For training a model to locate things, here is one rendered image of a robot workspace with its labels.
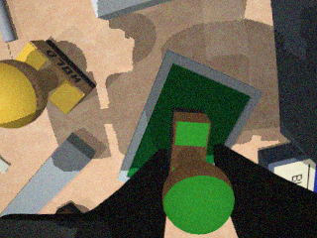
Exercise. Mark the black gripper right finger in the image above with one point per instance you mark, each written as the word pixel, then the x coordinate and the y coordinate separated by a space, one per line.
pixel 266 205

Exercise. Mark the blue stamp pad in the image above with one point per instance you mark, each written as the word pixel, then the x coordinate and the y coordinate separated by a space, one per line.
pixel 290 163

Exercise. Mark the green ink pad in grey tray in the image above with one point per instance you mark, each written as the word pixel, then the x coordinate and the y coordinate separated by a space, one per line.
pixel 185 83

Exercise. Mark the pale grey card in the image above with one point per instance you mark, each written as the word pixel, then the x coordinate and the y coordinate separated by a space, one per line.
pixel 3 166

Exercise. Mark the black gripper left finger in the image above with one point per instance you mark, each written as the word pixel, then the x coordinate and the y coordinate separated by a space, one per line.
pixel 134 210

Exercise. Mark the yellow hand stamp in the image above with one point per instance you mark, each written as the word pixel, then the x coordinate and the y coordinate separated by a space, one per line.
pixel 40 73

